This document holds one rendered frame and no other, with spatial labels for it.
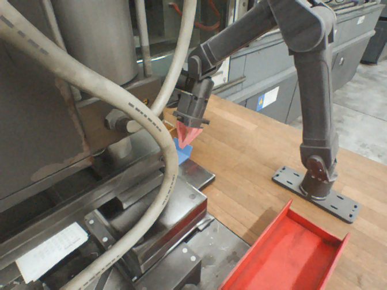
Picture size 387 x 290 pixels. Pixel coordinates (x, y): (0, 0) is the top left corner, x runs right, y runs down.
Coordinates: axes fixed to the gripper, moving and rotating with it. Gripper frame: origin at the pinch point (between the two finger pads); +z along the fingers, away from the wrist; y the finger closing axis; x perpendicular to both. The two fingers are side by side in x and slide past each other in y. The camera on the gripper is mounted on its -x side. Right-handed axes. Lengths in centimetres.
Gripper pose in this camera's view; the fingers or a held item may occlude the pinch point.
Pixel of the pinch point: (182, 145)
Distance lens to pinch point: 68.0
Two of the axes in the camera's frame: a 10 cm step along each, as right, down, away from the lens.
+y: -5.7, 0.1, -8.2
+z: -3.2, 9.2, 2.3
